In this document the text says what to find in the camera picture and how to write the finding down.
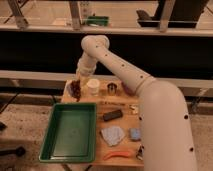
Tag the black rectangular block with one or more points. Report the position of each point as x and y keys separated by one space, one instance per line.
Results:
x=112 y=115

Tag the white paper cup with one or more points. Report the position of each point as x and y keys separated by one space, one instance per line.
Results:
x=93 y=86

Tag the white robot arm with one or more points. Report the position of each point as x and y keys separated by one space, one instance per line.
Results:
x=163 y=114

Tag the green box on shelf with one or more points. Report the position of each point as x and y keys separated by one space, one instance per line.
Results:
x=97 y=20

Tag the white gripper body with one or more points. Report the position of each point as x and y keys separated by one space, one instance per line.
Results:
x=83 y=75

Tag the small metal cup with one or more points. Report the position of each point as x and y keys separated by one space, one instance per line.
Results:
x=112 y=88

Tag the dark grape bunch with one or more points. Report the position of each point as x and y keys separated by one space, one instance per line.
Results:
x=76 y=89

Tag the orange carrot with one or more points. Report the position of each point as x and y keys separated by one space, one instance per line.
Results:
x=125 y=154

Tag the blue sponge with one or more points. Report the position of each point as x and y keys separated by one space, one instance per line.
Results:
x=134 y=134

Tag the green plastic tray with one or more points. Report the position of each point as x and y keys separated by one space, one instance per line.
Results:
x=70 y=136

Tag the purple bowl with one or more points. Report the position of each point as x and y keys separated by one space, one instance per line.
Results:
x=127 y=90

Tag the light blue cloth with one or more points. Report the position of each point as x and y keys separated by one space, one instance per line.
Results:
x=113 y=135

